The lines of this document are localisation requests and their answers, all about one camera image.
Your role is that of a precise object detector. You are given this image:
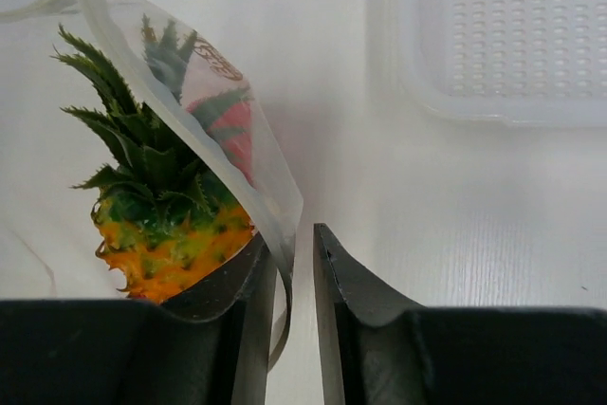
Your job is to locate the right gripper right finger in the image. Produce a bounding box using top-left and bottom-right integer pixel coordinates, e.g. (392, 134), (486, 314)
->
(313, 224), (606, 404)

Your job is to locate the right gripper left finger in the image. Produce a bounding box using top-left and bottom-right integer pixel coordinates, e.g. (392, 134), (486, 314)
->
(1, 230), (276, 404)

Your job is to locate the fake pineapple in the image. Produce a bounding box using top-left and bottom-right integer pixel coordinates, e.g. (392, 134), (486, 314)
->
(54, 29), (255, 304)

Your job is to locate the clear zip top bag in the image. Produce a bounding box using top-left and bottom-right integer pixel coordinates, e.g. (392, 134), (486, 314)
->
(1, 0), (303, 364)

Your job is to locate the white plastic basket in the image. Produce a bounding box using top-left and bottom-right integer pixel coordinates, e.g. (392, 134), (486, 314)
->
(367, 0), (606, 128)

